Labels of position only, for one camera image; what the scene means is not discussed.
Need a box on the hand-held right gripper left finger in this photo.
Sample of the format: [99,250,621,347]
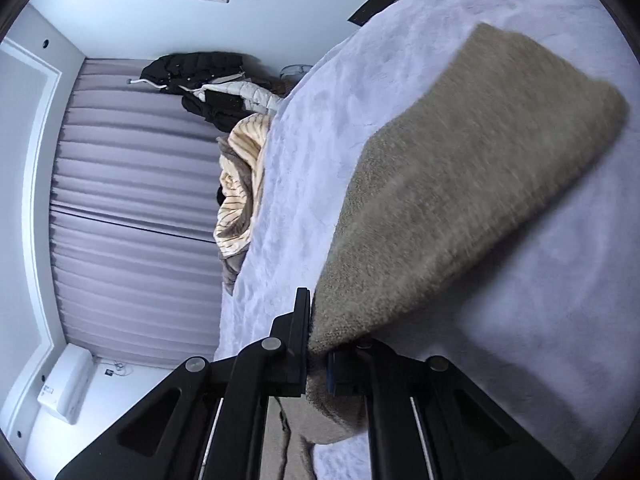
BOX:
[55,287,312,480]

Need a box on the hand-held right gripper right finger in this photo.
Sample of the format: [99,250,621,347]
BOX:
[326,339,576,480]

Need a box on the olive knit sweater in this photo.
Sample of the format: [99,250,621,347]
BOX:
[264,22,631,480]

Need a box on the striped beige brown garment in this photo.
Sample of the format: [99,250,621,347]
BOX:
[216,135,251,296]

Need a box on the beige striped cloth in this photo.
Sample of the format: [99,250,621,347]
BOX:
[214,112,273,261]

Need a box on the white air conditioner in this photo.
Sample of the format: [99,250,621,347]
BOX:
[36,344,95,425]

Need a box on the grey curtain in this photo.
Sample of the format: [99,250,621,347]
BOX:
[49,57,236,366]

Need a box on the white puffer jacket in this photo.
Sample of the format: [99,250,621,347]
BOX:
[192,79,283,116]

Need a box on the black jacket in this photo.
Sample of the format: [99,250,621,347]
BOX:
[139,51,251,133]

